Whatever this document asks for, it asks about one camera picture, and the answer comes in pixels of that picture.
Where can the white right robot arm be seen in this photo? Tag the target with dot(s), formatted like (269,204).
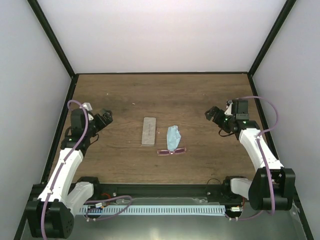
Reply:
(272,188)

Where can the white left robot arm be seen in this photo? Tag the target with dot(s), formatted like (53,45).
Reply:
(52,214)

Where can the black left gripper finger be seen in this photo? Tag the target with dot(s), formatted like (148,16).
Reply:
(106,112)
(107,119)

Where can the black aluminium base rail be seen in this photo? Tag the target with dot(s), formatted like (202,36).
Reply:
(214,193)

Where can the pink sunglasses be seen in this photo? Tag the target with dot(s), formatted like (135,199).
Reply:
(166,152)

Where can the grey sunglasses case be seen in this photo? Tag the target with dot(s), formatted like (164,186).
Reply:
(148,131)

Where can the light blue slotted cable duct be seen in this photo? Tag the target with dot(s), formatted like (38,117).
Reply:
(153,210)

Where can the light blue cleaning cloth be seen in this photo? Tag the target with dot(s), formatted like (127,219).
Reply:
(173,138)

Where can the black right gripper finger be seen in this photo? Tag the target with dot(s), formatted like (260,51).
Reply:
(214,109)
(209,115)

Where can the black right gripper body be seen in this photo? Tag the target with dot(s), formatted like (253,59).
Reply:
(224,123)

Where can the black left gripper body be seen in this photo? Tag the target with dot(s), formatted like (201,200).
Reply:
(93,131)

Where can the black enclosure frame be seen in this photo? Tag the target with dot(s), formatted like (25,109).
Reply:
(45,25)

